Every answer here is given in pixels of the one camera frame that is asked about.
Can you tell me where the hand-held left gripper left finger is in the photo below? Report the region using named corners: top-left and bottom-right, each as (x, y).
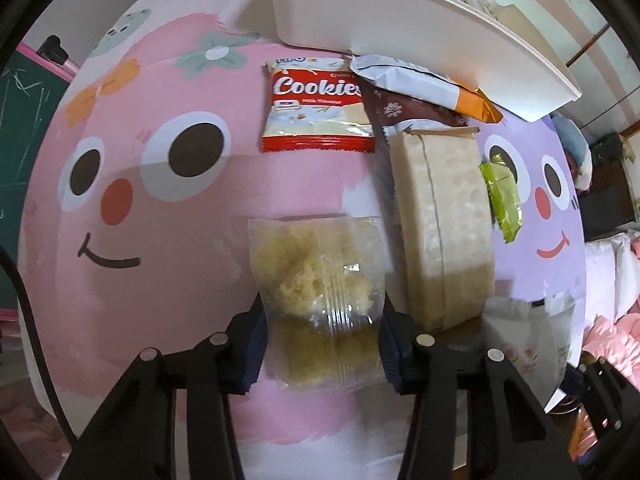
top-left (57, 292), bottom-right (271, 480)

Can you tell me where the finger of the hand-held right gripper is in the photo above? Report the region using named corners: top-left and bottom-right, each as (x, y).
top-left (580, 357), bottom-right (632, 441)

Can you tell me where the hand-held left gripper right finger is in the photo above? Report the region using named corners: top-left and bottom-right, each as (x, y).
top-left (378, 295), bottom-right (583, 480)

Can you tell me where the clear floss cake packet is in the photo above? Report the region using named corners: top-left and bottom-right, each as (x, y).
top-left (248, 215), bottom-right (388, 391)

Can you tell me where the beige cake packet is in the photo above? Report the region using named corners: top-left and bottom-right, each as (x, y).
top-left (387, 127), bottom-right (496, 332)

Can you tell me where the green snack packet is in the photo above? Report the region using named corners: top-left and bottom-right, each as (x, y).
top-left (477, 157), bottom-right (526, 245)

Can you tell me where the brown and white snack packet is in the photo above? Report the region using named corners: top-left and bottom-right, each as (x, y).
top-left (360, 82), bottom-right (468, 138)

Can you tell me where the red and white cookie packet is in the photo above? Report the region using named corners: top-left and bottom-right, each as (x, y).
top-left (261, 57), bottom-right (377, 154)

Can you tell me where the white and orange snack packet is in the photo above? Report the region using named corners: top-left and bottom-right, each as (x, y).
top-left (350, 54), bottom-right (503, 125)

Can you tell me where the white plastic bin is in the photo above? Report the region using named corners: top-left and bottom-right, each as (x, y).
top-left (265, 0), bottom-right (583, 122)

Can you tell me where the small white snack packet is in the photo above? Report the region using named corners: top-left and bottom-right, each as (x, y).
top-left (482, 295), bottom-right (576, 413)

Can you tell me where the cartoon printed tablecloth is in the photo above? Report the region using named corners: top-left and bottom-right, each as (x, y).
top-left (20, 0), bottom-right (588, 471)

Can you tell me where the dark wooden nightstand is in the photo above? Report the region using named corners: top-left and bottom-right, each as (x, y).
top-left (575, 132), bottom-right (640, 241)

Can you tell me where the black easel knob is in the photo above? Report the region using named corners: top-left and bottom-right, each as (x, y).
top-left (37, 35), bottom-right (71, 66)

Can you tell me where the floral wardrobe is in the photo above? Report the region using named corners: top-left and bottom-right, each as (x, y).
top-left (480, 0), bottom-right (640, 136)

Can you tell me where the thick black cable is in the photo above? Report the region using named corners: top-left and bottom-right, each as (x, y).
top-left (0, 245), bottom-right (76, 441)

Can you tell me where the green chalkboard with pink frame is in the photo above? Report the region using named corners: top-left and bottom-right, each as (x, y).
top-left (0, 42), bottom-right (78, 321)

